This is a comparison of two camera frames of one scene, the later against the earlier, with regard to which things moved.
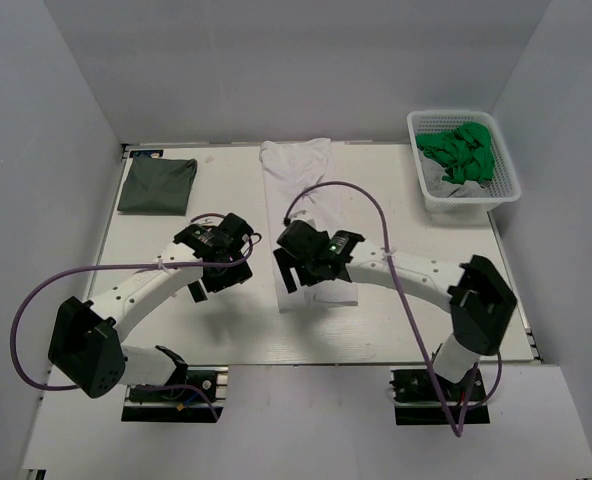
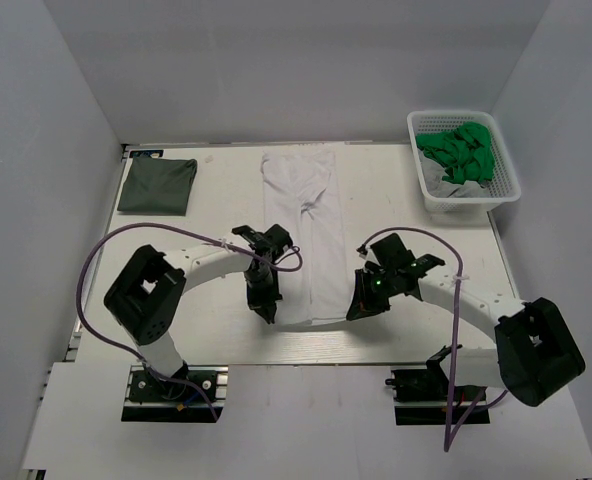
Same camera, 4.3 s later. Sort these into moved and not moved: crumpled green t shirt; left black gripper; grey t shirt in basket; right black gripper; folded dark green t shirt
Moved: right black gripper; left black gripper
Not moved: folded dark green t shirt; grey t shirt in basket; crumpled green t shirt
